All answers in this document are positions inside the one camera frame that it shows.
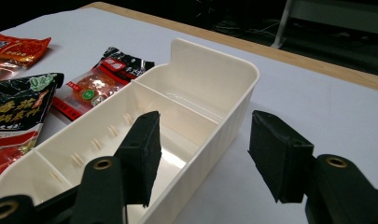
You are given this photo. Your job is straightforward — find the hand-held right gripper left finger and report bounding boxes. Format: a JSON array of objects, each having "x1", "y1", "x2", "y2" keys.
[{"x1": 113, "y1": 110, "x2": 162, "y2": 208}]

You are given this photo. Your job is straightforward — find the white table mat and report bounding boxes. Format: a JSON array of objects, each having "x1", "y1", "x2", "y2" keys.
[{"x1": 0, "y1": 7, "x2": 378, "y2": 224}]

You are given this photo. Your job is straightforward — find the white plastic storage box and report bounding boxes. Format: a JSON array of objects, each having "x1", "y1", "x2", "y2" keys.
[{"x1": 0, "y1": 37, "x2": 260, "y2": 224}]

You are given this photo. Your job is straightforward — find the small red packet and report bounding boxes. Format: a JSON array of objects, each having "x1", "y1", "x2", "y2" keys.
[{"x1": 51, "y1": 46, "x2": 156, "y2": 121}]

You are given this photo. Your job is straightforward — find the orange red packet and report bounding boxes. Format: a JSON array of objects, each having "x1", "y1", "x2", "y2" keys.
[{"x1": 0, "y1": 29, "x2": 52, "y2": 82}]

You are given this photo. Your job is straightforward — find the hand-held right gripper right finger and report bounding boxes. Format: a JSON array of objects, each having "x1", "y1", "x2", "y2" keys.
[{"x1": 247, "y1": 109, "x2": 315, "y2": 203}]

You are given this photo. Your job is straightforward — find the black and red sauce packet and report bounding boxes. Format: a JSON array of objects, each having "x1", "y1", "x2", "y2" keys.
[{"x1": 0, "y1": 72, "x2": 65, "y2": 188}]

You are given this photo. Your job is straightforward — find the white metal stand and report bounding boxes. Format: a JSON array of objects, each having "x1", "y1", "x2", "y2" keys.
[{"x1": 270, "y1": 0, "x2": 378, "y2": 49}]

